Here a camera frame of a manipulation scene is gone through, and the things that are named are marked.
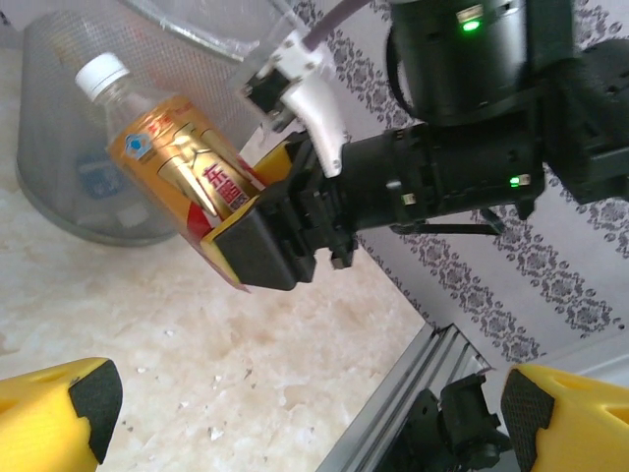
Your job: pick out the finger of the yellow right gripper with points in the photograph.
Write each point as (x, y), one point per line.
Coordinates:
(260, 246)
(277, 164)

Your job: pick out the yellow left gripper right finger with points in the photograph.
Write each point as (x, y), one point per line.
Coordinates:
(580, 428)

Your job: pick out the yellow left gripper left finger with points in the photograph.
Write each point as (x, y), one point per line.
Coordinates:
(39, 423)

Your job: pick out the red and gold carton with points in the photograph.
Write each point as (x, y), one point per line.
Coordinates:
(177, 162)

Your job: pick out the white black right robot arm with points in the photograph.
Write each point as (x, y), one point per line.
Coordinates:
(457, 428)

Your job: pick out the clear plastic bin liner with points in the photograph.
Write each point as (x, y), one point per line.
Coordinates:
(211, 29)

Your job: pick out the grey metal mesh bin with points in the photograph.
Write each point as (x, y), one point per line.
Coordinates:
(49, 123)

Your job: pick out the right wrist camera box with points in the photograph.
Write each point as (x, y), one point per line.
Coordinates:
(319, 128)

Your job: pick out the aluminium side rail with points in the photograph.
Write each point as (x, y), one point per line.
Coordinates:
(383, 413)

